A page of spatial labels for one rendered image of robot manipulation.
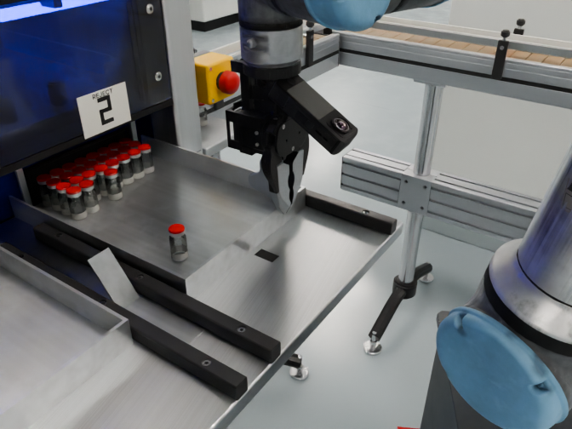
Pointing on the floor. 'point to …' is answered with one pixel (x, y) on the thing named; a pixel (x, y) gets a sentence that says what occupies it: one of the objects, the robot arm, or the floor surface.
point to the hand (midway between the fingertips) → (288, 206)
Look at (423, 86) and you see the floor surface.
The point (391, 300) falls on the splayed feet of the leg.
